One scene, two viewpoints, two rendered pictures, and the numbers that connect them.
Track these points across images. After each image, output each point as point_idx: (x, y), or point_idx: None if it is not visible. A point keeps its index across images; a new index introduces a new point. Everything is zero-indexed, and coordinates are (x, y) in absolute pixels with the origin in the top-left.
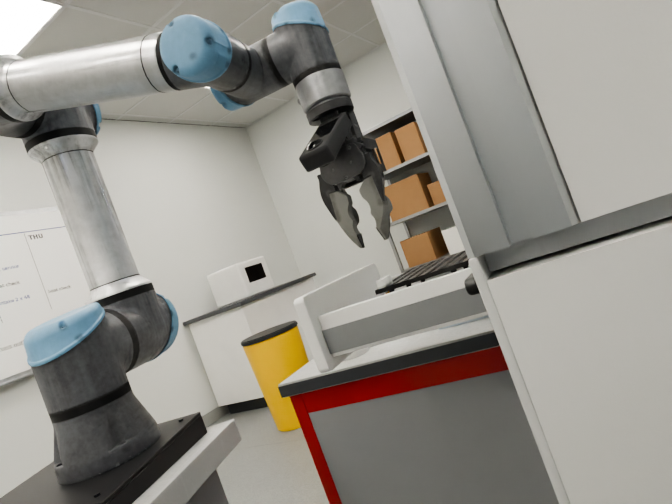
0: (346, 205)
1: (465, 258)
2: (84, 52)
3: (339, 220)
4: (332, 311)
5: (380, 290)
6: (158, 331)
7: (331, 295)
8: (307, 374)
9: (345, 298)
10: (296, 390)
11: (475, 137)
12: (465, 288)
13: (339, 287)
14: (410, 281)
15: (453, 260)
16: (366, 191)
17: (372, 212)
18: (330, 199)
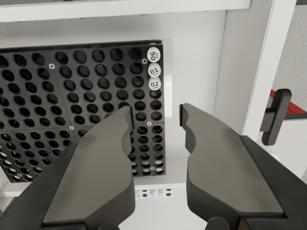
0: (197, 155)
1: (46, 91)
2: None
3: (228, 130)
4: (225, 0)
5: (154, 44)
6: None
7: (247, 68)
8: (297, 128)
9: (234, 100)
10: (304, 114)
11: None
12: (26, 3)
13: (243, 103)
14: (107, 47)
15: (75, 113)
16: (105, 173)
17: (122, 128)
18: (271, 188)
